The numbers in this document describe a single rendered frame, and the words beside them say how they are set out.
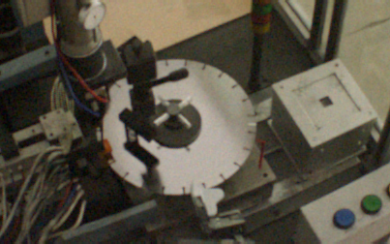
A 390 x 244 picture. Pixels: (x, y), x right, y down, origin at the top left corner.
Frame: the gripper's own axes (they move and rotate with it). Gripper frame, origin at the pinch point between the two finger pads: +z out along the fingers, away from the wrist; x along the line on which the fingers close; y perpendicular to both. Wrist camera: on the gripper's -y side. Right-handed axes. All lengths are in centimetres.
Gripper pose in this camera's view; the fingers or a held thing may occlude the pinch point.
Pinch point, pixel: (195, 212)
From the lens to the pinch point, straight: 154.5
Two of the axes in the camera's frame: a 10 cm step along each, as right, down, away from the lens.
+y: 9.6, -2.0, 1.8
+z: -2.4, -3.2, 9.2
